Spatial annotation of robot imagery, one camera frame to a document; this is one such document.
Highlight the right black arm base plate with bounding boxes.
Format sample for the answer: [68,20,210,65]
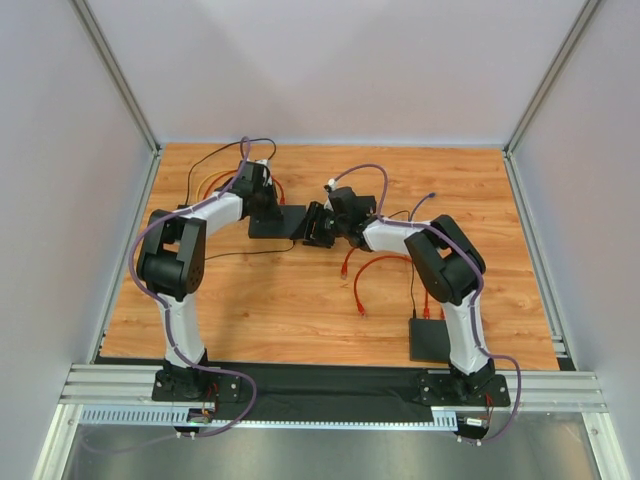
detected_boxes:
[417,372,511,407]

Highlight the black network switch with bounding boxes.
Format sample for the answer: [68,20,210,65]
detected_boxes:
[248,205,307,239]
[409,318,450,364]

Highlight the right aluminium frame post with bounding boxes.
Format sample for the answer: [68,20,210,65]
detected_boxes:
[502,0,603,157]

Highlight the grey slotted cable duct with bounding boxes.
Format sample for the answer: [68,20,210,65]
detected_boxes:
[78,405,460,429]

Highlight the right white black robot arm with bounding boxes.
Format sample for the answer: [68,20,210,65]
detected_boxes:
[291,187,495,400]

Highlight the left aluminium frame post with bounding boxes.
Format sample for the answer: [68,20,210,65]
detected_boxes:
[69,0,161,153]

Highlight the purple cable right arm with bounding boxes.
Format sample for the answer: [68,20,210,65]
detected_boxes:
[327,163,524,446]

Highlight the purple loose cable end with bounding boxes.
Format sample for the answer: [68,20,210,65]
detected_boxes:
[408,192,437,221]

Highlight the aluminium frame post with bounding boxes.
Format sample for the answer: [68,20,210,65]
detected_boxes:
[69,0,161,153]
[502,0,603,157]

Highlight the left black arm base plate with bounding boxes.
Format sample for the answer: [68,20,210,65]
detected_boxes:
[151,366,251,403]

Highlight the aluminium front rail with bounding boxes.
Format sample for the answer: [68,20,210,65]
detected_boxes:
[59,364,608,413]

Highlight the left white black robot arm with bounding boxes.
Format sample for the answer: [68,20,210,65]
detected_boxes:
[129,159,281,401]

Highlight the black power cable with plug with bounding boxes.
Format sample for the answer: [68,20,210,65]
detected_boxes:
[187,138,297,262]

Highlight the orange ethernet cable lower loop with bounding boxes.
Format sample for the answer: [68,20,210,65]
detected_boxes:
[353,254,412,317]

